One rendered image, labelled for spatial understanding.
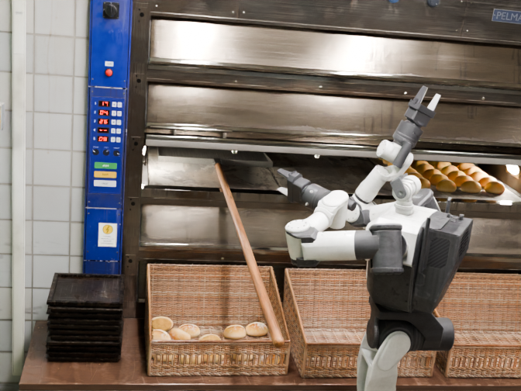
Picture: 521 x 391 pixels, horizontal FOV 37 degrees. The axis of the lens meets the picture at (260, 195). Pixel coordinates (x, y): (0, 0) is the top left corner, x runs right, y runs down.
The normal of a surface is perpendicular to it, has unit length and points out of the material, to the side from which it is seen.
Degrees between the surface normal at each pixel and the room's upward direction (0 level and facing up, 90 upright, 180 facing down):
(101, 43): 90
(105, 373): 0
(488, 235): 70
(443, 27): 90
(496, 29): 90
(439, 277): 90
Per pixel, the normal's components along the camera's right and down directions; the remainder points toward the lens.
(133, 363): 0.09, -0.95
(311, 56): 0.17, -0.04
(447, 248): -0.44, 0.22
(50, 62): 0.14, 0.30
